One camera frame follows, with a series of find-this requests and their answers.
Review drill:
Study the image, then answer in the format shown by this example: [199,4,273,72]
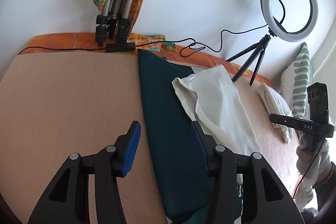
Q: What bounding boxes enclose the teal and cream printed t-shirt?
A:
[137,49,263,224]

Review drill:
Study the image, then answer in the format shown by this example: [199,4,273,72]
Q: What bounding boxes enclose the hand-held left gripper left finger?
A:
[28,121,142,224]

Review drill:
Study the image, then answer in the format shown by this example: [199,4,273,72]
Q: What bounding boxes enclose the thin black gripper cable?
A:
[295,139,324,194]

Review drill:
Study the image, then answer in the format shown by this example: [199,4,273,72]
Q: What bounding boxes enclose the black inline cable remote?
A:
[106,43,136,53]

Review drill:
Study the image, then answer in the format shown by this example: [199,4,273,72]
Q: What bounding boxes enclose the white ring light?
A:
[260,0,319,43]

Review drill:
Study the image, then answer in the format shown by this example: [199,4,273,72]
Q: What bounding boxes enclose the person's right hand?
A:
[296,135,330,180]

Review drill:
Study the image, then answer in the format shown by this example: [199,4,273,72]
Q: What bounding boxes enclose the small black tripod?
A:
[226,34,272,86]

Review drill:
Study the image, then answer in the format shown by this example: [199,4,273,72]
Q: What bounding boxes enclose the orange floral tablecloth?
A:
[25,32,271,88]

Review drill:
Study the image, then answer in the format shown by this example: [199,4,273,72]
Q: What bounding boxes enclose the green striped white pillow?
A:
[281,42,314,119]

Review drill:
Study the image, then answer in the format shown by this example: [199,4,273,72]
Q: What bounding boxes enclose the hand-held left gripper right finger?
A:
[192,121,305,224]

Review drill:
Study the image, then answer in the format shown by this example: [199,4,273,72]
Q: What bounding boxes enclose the folded white shirt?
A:
[258,82,294,143]

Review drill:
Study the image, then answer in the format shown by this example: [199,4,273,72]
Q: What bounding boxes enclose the black ring light cable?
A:
[18,23,269,60]

